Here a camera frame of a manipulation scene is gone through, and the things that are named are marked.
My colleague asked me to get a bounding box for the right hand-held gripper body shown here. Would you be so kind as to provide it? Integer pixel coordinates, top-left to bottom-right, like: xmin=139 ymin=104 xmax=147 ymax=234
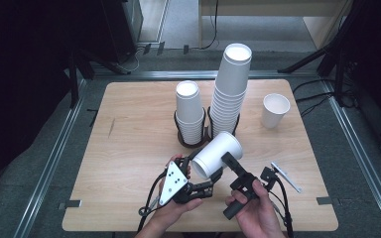
xmin=222 ymin=162 xmax=303 ymax=221

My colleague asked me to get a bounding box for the black floor cable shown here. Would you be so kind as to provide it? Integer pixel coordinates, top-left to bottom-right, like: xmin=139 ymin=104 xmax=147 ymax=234
xmin=296 ymin=92 xmax=333 ymax=103
xmin=300 ymin=95 xmax=332 ymax=117
xmin=292 ymin=78 xmax=326 ymax=95

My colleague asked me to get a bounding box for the hand-held gripper cable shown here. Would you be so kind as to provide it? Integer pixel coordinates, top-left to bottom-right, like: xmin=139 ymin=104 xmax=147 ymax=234
xmin=267 ymin=177 xmax=295 ymax=238
xmin=137 ymin=172 xmax=169 ymax=233

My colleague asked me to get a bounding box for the right hand-held gripper cable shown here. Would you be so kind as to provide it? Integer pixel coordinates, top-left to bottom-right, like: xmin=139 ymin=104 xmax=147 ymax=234
xmin=267 ymin=177 xmax=295 ymax=238

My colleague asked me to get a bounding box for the person's left hand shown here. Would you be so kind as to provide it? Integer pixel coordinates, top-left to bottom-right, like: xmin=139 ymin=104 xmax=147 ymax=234
xmin=152 ymin=153 xmax=203 ymax=229

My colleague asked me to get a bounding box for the black tripod stand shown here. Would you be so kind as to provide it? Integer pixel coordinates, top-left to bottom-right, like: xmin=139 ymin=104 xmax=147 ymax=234
xmin=277 ymin=0 xmax=360 ymax=107

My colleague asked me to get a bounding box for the black double cup holder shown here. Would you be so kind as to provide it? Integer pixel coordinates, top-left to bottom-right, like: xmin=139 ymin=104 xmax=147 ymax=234
xmin=173 ymin=107 xmax=241 ymax=150

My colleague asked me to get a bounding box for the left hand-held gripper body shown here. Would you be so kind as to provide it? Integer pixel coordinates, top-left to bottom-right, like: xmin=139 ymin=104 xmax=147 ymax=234
xmin=158 ymin=162 xmax=214 ymax=206

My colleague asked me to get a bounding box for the aluminium frame rail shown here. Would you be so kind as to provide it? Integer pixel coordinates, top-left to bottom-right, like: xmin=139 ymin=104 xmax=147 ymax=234
xmin=13 ymin=78 xmax=87 ymax=238
xmin=323 ymin=80 xmax=381 ymax=238
xmin=92 ymin=69 xmax=318 ymax=80

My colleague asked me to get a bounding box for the white floor cable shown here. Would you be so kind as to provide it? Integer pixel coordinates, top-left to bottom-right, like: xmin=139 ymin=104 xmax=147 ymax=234
xmin=120 ymin=46 xmax=141 ymax=74

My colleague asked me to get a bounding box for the person's right hand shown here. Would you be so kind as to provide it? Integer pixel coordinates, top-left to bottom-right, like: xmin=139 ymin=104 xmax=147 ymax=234
xmin=225 ymin=179 xmax=286 ymax=238

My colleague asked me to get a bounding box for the black cabinet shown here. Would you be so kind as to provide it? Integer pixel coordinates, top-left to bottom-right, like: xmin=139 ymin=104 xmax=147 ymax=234
xmin=100 ymin=0 xmax=144 ymax=63

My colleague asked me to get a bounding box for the black hanging cable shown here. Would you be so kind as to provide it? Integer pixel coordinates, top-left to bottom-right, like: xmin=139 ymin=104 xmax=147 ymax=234
xmin=199 ymin=0 xmax=220 ymax=51

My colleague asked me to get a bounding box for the white paper cup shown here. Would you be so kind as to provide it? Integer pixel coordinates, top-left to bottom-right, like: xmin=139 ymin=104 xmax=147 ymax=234
xmin=261 ymin=93 xmax=292 ymax=130
xmin=190 ymin=131 xmax=244 ymax=180

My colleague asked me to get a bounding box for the dark curtain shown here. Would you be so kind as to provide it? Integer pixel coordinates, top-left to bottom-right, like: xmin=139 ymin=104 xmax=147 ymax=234
xmin=0 ymin=0 xmax=80 ymax=216

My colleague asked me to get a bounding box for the left hand-held gripper cable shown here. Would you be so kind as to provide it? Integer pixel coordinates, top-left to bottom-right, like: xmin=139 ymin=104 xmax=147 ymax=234
xmin=137 ymin=172 xmax=169 ymax=233

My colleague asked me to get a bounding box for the short stack of white cups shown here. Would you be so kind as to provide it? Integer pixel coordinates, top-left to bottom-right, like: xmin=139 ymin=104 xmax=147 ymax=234
xmin=175 ymin=80 xmax=205 ymax=147

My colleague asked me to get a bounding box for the black metal stand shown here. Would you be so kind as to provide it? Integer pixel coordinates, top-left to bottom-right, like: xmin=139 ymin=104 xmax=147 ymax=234
xmin=67 ymin=48 xmax=130 ymax=108

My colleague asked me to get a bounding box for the light wooden desk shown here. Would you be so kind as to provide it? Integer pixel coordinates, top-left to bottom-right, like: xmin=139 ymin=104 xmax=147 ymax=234
xmin=197 ymin=0 xmax=355 ymax=50

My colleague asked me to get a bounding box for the tall stack of white cups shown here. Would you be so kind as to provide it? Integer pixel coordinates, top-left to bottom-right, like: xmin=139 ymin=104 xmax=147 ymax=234
xmin=208 ymin=43 xmax=253 ymax=139

